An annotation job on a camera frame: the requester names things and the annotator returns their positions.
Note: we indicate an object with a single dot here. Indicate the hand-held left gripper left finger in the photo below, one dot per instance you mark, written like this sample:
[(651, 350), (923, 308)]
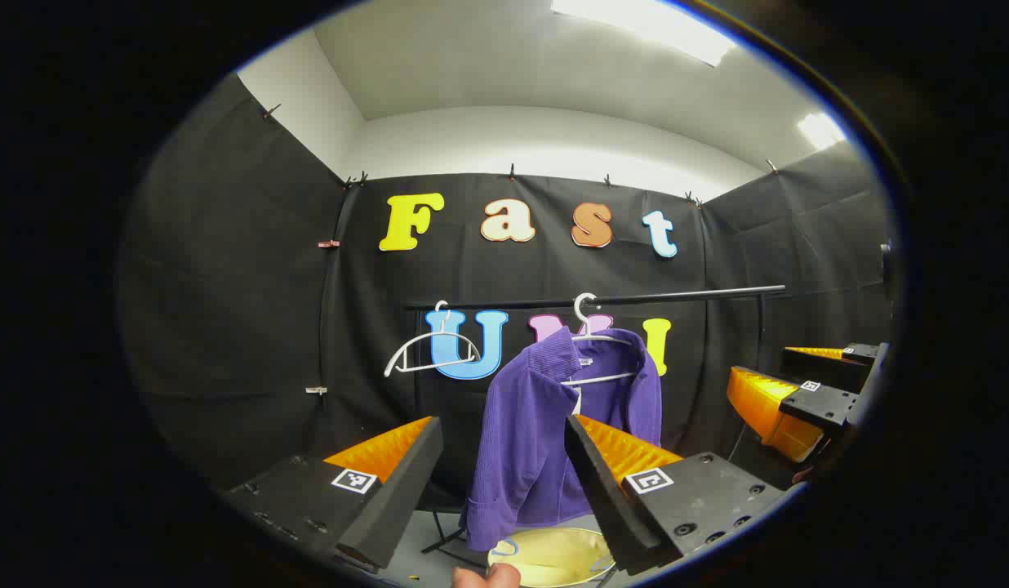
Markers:
[(402, 482)]

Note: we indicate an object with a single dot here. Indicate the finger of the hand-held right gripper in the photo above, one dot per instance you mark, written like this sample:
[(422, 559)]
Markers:
[(823, 402), (823, 366)]

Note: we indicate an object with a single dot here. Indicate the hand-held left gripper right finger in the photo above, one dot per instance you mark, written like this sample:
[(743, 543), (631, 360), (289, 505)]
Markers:
[(602, 490)]

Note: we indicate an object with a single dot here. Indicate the yellow laundry hamper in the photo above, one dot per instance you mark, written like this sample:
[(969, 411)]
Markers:
[(553, 555)]

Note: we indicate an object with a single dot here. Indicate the purple knit cardigan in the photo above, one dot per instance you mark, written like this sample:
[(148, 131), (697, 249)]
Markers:
[(521, 425)]

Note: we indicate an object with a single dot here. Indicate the white plastic hanger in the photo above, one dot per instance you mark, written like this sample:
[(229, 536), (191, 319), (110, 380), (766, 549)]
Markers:
[(431, 365), (598, 379)]

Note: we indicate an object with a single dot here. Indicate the black clothes rack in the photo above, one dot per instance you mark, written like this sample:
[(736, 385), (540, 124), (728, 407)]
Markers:
[(700, 294)]

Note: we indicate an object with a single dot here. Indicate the person's leg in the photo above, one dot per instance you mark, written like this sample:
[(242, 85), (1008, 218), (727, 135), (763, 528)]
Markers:
[(488, 576)]

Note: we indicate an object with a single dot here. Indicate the small ceiling light panel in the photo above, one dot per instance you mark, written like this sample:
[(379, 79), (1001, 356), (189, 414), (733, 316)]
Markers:
[(821, 131)]

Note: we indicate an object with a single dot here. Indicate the black backdrop cloth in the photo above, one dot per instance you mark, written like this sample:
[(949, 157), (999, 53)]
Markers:
[(227, 286)]

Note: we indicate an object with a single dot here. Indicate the long ceiling light panel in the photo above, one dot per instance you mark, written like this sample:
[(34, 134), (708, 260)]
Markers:
[(651, 28)]

